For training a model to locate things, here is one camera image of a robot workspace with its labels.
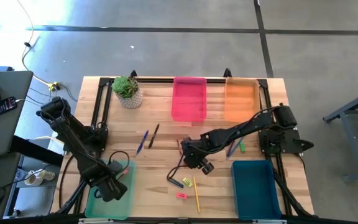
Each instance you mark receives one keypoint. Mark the blue pencil with red eraser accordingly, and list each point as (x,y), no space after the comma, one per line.
(235,148)

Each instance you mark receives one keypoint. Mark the succulent in white geometric pot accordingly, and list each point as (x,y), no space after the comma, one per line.
(129,93)

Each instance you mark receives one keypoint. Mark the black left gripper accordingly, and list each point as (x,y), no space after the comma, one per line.
(110,188)

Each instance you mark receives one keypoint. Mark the pink eraser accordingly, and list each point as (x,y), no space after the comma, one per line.
(181,195)

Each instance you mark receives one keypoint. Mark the yellow eraser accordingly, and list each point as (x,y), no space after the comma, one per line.
(187,182)

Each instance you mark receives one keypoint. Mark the green translucent plastic bin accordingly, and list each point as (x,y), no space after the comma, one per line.
(117,208)

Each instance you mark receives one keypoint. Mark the green eraser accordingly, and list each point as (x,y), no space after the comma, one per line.
(242,147)

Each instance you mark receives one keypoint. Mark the black shelf board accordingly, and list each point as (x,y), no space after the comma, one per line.
(36,151)

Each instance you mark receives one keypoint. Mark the yellow pencil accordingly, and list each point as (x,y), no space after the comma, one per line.
(196,194)

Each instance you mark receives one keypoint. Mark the orange translucent plastic bin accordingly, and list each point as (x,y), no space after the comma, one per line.
(241,99)

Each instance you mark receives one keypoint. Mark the grey side desk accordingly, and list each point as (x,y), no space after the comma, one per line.
(5,133)

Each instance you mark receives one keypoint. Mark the pink translucent plastic bin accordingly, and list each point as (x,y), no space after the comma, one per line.
(188,99)

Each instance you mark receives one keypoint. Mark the white paper sheet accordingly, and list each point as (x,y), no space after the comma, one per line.
(56,146)

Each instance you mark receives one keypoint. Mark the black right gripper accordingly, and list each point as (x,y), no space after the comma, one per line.
(193,152)

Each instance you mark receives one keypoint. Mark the blue translucent plastic bin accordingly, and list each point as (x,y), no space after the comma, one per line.
(255,189)

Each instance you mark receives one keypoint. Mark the blue pen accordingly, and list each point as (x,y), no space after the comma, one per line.
(142,142)

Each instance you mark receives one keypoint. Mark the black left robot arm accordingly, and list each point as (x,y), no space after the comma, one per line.
(73,137)

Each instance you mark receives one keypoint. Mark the orange pencil with pink eraser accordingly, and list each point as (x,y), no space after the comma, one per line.
(126,171)

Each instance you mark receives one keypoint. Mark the black pencil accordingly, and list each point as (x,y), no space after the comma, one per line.
(153,136)

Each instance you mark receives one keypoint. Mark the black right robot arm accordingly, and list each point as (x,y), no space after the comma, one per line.
(244,126)

